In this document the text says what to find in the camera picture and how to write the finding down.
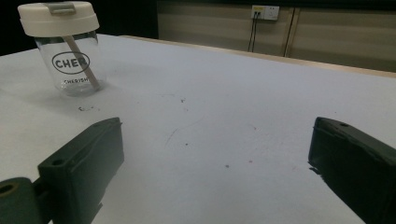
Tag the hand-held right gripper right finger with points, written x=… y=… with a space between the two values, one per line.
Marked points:
x=351 y=161

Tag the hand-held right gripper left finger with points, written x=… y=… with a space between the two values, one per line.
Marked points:
x=84 y=161

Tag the clear glass cup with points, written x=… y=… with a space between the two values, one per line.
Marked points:
x=70 y=81

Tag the beige drinking straw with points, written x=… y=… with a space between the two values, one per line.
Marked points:
x=88 y=73

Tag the white table mat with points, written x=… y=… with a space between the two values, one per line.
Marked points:
x=202 y=124

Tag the white wall socket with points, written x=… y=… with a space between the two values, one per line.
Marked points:
x=269 y=12

